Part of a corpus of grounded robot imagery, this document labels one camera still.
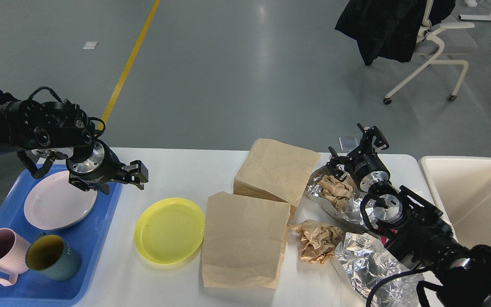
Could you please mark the front brown paper bag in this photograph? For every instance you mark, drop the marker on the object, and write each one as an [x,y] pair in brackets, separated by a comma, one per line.
[244,242]

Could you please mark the pink plate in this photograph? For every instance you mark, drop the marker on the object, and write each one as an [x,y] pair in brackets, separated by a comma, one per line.
[55,204]

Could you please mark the upper aluminium foil sheet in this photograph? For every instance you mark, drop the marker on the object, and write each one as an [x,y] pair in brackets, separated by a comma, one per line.
[351,218]

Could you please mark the yellow plate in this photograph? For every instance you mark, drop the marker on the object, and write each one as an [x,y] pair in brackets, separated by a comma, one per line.
[169,231]

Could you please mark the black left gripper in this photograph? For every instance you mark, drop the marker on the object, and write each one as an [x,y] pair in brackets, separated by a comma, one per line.
[103,166]

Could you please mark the lower aluminium foil sheet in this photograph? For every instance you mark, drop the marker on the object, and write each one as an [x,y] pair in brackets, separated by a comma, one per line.
[365,262]

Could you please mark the blue plastic tray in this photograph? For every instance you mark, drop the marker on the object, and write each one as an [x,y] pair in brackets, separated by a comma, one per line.
[87,237]

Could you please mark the white plastic bin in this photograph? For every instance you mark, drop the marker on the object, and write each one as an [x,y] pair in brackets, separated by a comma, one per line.
[462,187]

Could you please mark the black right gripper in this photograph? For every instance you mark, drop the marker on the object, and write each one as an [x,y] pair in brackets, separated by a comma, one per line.
[366,168]

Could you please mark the green grey mug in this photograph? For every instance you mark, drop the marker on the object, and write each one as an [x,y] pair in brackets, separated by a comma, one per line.
[52,257]

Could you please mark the crumpled brown paper ball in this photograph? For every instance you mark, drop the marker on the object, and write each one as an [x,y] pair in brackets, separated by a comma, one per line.
[318,241]

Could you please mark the pink ribbed mug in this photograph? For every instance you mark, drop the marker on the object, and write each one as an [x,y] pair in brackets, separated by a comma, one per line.
[13,250]

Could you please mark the white office chair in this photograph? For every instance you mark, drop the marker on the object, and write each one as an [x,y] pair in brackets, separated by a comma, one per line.
[438,47]

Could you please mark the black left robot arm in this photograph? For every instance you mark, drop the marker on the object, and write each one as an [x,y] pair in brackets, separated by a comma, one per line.
[42,133]

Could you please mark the brown paper bag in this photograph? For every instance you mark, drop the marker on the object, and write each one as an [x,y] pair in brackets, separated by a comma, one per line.
[276,171]
[244,242]

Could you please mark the rear brown paper bag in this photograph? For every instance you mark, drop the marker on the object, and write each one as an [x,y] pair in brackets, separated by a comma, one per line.
[276,171]

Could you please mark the aluminium foil sheet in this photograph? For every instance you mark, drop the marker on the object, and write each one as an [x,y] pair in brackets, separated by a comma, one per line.
[365,262]
[351,218]

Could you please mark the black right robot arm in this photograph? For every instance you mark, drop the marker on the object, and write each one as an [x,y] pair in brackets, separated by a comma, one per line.
[414,228]

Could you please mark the black jacket on chair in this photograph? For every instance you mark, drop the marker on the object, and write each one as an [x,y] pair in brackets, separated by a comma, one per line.
[383,28]

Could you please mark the crumpled paper in foil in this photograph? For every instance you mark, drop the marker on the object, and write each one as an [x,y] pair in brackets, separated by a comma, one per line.
[339,193]

